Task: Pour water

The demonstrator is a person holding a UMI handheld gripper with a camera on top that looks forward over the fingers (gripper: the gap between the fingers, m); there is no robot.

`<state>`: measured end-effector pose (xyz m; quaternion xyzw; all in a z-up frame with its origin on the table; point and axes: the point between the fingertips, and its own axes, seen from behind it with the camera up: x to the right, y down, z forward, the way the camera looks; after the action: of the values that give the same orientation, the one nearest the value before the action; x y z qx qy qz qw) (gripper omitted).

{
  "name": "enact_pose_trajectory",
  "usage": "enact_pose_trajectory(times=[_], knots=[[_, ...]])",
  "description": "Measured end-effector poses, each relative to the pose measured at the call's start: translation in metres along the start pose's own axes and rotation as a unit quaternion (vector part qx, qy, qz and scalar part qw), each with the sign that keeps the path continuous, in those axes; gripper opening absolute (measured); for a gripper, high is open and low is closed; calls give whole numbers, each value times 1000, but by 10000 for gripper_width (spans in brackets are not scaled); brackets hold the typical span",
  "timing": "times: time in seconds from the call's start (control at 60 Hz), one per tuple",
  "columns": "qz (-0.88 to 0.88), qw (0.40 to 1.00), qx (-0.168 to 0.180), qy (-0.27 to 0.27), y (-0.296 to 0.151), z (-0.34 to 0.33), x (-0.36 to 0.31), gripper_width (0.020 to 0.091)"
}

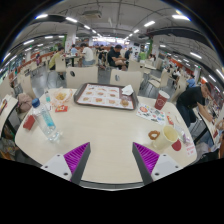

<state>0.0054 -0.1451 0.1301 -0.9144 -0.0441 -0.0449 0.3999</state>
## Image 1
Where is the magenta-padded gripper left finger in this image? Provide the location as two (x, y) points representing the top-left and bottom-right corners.
(40, 142), (92, 185)

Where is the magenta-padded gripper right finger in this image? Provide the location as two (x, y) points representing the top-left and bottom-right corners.
(131, 142), (183, 185)

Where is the clear blue-capped water bottle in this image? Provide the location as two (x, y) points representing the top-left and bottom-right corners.
(31, 98), (63, 144)

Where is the flat round red coaster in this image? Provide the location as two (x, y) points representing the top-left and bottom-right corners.
(171, 139), (183, 152)

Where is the cream plastic cup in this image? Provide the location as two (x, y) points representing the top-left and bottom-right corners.
(151, 125), (180, 151)

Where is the white paper with red print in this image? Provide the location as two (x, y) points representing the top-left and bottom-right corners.
(184, 141), (198, 157)

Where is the small red sauce packet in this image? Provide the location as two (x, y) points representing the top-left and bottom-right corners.
(166, 114), (175, 126)

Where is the red paper packet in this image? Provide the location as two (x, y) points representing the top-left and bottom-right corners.
(22, 114), (37, 131)

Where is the printed sticker sheet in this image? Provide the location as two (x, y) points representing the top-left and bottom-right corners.
(135, 103), (167, 126)

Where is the neighbouring beige table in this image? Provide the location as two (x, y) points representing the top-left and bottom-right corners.
(0, 94), (19, 138)
(194, 106), (224, 144)

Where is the red paper cup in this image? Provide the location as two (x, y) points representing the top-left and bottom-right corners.
(154, 89), (171, 112)

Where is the small teal bottle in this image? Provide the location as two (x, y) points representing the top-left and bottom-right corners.
(44, 89), (52, 104)

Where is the pink backpack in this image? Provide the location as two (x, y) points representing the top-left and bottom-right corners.
(15, 92), (33, 114)

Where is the person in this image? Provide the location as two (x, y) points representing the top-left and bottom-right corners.
(48, 47), (66, 71)
(78, 43), (96, 67)
(186, 74), (198, 89)
(175, 82), (214, 128)
(107, 44), (128, 71)

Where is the brown food tray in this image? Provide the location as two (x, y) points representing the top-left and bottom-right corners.
(73, 82), (139, 111)

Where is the white crumpled napkin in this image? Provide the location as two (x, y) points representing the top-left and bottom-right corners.
(121, 84), (135, 97)

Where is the beige chairs group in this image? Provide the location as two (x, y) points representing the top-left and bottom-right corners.
(19, 54), (189, 103)

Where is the beige chair with hole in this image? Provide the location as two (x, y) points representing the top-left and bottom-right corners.
(109, 68), (144, 96)
(65, 65), (99, 89)

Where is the ceiling lights group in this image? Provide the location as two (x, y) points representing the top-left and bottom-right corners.
(3, 11), (224, 81)

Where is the ceiling air conditioner unit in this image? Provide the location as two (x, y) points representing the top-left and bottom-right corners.
(81, 9), (103, 19)

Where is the brown ring snack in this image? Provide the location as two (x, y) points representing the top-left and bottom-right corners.
(148, 129), (161, 141)

